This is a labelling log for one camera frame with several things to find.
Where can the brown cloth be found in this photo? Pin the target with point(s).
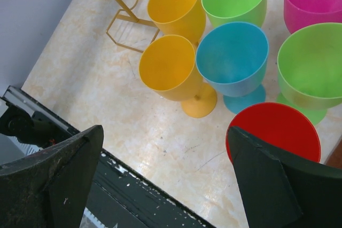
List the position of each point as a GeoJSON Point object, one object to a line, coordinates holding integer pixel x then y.
{"type": "Point", "coordinates": [335, 158]}

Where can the teal wine glass front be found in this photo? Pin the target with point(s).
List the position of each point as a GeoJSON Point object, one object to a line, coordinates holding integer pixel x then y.
{"type": "Point", "coordinates": [232, 58]}

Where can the orange wine glass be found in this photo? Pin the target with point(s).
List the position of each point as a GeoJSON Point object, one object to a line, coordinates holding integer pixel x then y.
{"type": "Point", "coordinates": [168, 67]}
{"type": "Point", "coordinates": [186, 18]}

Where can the orange wine glass front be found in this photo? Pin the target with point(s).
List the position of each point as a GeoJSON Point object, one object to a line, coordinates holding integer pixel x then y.
{"type": "Point", "coordinates": [186, 18]}

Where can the gold wire glass rack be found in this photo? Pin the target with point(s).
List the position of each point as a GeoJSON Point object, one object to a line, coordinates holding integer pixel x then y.
{"type": "Point", "coordinates": [126, 13]}

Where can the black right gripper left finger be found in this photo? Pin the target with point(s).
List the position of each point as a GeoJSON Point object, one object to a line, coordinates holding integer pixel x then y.
{"type": "Point", "coordinates": [50, 188]}

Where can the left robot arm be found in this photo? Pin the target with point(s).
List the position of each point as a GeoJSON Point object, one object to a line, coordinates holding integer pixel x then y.
{"type": "Point", "coordinates": [16, 122]}

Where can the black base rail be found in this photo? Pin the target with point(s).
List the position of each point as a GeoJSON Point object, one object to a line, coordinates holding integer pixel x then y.
{"type": "Point", "coordinates": [119, 196]}

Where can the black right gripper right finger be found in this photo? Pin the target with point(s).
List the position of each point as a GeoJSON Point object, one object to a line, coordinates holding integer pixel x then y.
{"type": "Point", "coordinates": [281, 189]}

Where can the red wine glass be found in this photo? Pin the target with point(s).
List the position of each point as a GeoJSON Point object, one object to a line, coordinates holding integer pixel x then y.
{"type": "Point", "coordinates": [281, 126]}

